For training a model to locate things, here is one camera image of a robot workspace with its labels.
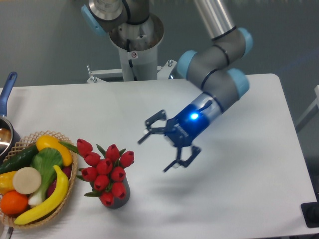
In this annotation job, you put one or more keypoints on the green bok choy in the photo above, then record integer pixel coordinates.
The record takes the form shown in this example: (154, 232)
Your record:
(43, 162)

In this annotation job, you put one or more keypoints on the green cucumber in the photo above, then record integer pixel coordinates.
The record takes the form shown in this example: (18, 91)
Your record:
(19, 160)

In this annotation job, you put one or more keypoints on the red tulip bouquet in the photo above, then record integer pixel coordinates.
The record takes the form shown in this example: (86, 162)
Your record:
(103, 169)

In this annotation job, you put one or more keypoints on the orange fruit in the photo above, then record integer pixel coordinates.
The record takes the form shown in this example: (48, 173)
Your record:
(14, 203)

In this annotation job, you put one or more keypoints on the dark grey ribbed vase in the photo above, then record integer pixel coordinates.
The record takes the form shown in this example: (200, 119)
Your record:
(116, 197)

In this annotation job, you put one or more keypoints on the beige round disc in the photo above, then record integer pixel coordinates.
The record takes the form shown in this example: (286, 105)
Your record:
(26, 180)

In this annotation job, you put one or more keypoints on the blue handled saucepan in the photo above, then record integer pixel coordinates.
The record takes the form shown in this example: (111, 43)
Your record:
(8, 135)

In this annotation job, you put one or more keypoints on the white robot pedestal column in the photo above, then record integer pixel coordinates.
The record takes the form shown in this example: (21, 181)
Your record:
(138, 48)

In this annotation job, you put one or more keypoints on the woven wicker basket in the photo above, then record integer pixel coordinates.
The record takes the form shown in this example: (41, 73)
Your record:
(26, 142)

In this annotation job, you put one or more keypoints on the yellow banana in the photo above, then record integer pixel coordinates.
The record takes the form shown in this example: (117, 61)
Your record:
(50, 204)

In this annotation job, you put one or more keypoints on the white metal base frame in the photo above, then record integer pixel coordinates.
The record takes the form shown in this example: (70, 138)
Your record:
(114, 75)

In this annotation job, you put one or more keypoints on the black device at table edge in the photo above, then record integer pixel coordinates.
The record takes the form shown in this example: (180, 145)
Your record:
(311, 214)

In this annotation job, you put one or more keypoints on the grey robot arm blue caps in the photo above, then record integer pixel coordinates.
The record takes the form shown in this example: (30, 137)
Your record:
(209, 70)

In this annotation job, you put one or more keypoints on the yellow squash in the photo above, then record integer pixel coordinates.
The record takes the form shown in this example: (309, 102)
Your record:
(47, 141)

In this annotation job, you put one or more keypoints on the yellow bell pepper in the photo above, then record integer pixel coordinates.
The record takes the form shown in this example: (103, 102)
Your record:
(6, 182)

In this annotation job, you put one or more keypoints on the white furniture leg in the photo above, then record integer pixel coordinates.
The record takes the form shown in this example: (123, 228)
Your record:
(309, 113)

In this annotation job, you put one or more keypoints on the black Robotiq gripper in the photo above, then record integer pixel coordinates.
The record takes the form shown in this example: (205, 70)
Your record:
(189, 124)

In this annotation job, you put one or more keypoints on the dark red vegetable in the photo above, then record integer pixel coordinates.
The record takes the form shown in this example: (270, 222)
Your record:
(67, 171)

